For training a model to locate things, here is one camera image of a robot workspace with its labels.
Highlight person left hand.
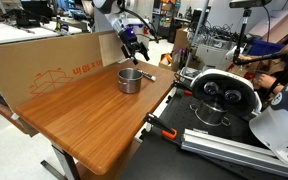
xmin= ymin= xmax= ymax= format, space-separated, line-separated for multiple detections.
xmin=258 ymin=73 xmax=280 ymax=92

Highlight tan cardboard sheets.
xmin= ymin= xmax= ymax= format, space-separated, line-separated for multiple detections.
xmin=248 ymin=9 xmax=288 ymax=40

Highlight black and white marker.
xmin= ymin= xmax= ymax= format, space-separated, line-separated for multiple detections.
xmin=136 ymin=68 xmax=158 ymax=82

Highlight person right hand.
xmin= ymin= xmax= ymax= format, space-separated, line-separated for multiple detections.
xmin=238 ymin=53 xmax=252 ymax=63

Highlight white VR headset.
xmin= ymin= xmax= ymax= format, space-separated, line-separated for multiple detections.
xmin=189 ymin=68 xmax=263 ymax=118

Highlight metal table leg frame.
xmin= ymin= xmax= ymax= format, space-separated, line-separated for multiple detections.
xmin=39 ymin=142 xmax=82 ymax=180

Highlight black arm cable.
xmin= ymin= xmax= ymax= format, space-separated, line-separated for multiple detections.
xmin=123 ymin=7 xmax=160 ymax=45

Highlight person right forearm brown sleeve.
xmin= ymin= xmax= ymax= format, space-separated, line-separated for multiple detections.
xmin=248 ymin=49 xmax=288 ymax=77

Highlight blue plastic bin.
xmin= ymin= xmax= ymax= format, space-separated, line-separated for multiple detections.
xmin=246 ymin=39 xmax=287 ymax=57

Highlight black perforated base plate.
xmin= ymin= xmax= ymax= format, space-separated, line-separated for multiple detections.
xmin=119 ymin=84 xmax=288 ymax=180

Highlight large cardboard box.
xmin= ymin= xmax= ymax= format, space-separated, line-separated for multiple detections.
xmin=0 ymin=32 xmax=104 ymax=113

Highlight person left forearm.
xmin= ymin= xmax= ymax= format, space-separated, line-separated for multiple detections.
xmin=272 ymin=83 xmax=287 ymax=97

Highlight aluminium extrusion rail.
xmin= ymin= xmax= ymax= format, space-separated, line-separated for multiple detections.
xmin=180 ymin=128 xmax=288 ymax=180

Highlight black camera stand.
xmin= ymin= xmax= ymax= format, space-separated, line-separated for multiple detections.
xmin=232 ymin=7 xmax=288 ymax=101

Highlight black orange bar clamp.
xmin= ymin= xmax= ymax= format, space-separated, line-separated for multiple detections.
xmin=143 ymin=112 xmax=179 ymax=141
xmin=172 ymin=79 xmax=194 ymax=97

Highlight steel pot with handles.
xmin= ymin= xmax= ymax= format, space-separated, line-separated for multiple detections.
xmin=189 ymin=101 xmax=233 ymax=128

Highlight slanted metal pole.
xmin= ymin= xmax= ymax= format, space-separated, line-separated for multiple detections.
xmin=183 ymin=0 xmax=212 ymax=71

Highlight grey equipment box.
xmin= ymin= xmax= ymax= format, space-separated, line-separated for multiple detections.
xmin=195 ymin=42 xmax=235 ymax=71

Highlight small brown cardboard box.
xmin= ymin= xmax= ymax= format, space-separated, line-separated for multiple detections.
xmin=173 ymin=27 xmax=192 ymax=51

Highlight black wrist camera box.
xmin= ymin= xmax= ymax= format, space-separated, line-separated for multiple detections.
xmin=120 ymin=43 xmax=132 ymax=59

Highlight white VR controller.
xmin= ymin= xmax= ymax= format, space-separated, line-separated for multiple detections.
xmin=225 ymin=45 xmax=244 ymax=63

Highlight black equipment on white table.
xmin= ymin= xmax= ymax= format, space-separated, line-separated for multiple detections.
xmin=1 ymin=7 xmax=42 ymax=30

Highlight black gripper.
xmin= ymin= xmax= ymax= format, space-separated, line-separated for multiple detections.
xmin=118 ymin=27 xmax=151 ymax=66

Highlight silver steel cup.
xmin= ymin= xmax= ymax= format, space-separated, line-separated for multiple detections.
xmin=117 ymin=67 xmax=144 ymax=95

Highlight white work table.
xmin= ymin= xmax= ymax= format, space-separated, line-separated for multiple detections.
xmin=0 ymin=20 xmax=84 ymax=48

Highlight black stereo camera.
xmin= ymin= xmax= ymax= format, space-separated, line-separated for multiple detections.
xmin=229 ymin=0 xmax=273 ymax=10

